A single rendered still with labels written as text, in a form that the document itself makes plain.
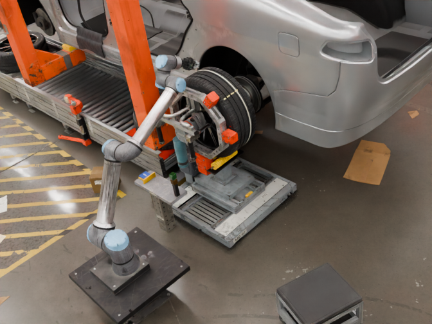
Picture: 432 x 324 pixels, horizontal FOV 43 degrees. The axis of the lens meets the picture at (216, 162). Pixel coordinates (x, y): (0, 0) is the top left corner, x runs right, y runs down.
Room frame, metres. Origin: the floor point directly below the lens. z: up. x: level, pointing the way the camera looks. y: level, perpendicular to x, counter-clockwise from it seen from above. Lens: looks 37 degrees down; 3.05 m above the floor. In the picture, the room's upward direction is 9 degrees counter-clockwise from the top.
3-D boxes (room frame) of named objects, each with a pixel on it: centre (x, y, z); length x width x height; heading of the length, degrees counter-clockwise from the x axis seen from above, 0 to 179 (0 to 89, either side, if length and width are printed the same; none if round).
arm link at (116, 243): (2.60, 0.72, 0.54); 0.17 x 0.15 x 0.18; 43
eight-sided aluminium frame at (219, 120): (3.40, 0.09, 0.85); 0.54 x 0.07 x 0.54; 40
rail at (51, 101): (4.70, 1.24, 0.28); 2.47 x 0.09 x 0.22; 40
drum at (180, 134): (3.36, 0.14, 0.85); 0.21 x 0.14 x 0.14; 130
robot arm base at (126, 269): (2.59, 0.71, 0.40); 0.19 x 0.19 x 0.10
